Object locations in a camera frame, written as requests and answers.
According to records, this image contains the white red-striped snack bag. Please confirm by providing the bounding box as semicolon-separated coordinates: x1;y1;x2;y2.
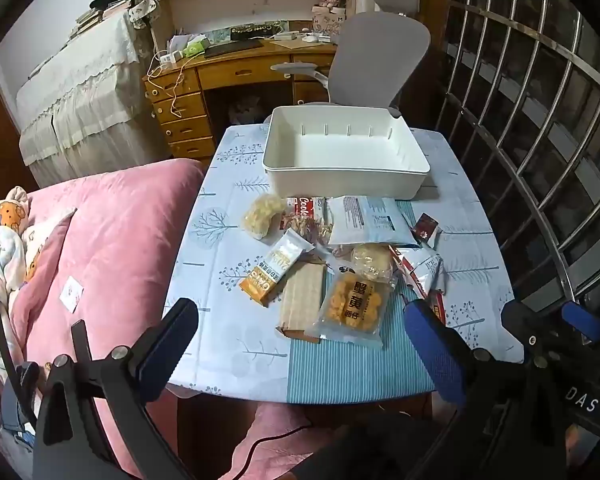
389;245;446;324

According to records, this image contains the orange cracker clear pack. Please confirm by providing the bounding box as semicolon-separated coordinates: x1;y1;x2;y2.
306;266;393;349

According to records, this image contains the dark red snowflake packet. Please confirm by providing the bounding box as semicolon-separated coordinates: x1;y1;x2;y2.
413;212;442;249

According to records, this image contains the orange white biscuit bar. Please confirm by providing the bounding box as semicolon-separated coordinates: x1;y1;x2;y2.
239;229;314;306

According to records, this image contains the beige wafer pack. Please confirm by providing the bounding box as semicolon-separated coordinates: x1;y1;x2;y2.
276;262;325;344

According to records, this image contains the light blue white pouch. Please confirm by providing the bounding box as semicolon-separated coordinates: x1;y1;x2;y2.
327;196;417;246

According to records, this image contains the clear bag puffed rice cake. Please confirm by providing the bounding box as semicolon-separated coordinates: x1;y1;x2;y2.
242;194;286;240

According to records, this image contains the nut cluster clear pack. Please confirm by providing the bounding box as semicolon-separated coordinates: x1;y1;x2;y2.
280;214;332;246

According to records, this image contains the red cookie package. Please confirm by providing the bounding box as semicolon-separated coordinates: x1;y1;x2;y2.
285;196;328;223

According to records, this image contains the pink quilt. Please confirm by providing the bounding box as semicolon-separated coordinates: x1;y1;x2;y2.
12;158;204;479

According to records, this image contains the cartoon print blanket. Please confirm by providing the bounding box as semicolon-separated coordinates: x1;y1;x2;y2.
0;186;30;366

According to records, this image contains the white plastic storage bin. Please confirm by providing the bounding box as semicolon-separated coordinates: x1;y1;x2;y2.
262;104;430;200

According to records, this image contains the lace covered cabinet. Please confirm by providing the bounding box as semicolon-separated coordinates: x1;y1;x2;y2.
16;13;170;188

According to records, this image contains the wooden desk with drawers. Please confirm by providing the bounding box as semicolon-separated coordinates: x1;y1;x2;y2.
144;40;336;164

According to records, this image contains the grey office chair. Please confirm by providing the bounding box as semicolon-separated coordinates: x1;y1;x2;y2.
271;0;431;117

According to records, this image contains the black keyboard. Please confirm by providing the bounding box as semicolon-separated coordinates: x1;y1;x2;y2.
204;39;263;58

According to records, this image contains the doll on desk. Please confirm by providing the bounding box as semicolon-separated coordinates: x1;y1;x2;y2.
312;0;347;36

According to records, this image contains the black cable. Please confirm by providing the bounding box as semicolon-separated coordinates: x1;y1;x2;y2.
0;231;39;430

